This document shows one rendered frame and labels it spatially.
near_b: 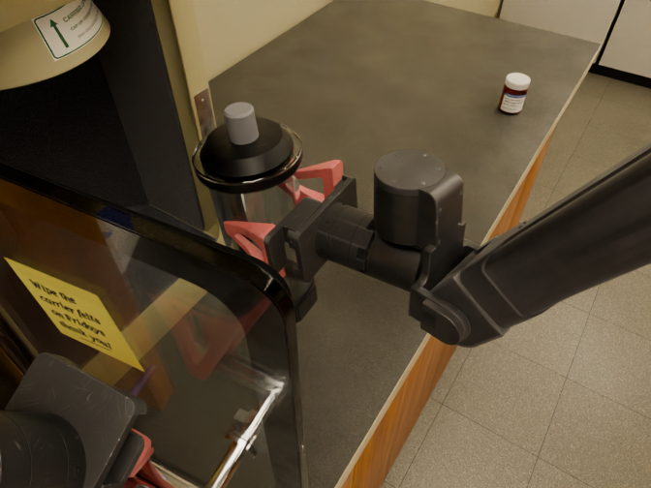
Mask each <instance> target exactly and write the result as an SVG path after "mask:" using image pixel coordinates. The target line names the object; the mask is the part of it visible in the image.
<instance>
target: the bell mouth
mask: <svg viewBox="0 0 651 488"><path fill-rule="evenodd" d="M109 33H110V26H109V22H108V20H107V19H106V18H105V17H104V15H103V14H102V12H101V11H100V10H99V9H98V7H97V6H96V5H95V4H94V3H93V1H92V0H76V1H74V2H71V3H69V4H67V5H64V6H62V7H59V8H57V9H55V10H52V11H50V12H48V13H45V14H43V15H39V16H37V17H34V18H32V19H29V20H27V21H25V22H22V23H20V24H19V25H16V26H14V27H11V28H9V29H7V30H4V31H2V32H0V90H6V89H12V88H17V87H21V86H25V85H29V84H33V83H36V82H40V81H43V80H46V79H49V78H52V77H55V76H59V75H61V74H63V73H66V72H68V71H70V70H71V69H73V68H75V67H77V66H79V65H80V64H82V63H84V62H85V61H87V60H88V59H90V58H91V57H92V56H94V55H95V54H96V53H97V52H98V51H99V50H100V49H101V48H102V47H103V46H104V44H105V43H106V41H107V40H108V38H109Z"/></svg>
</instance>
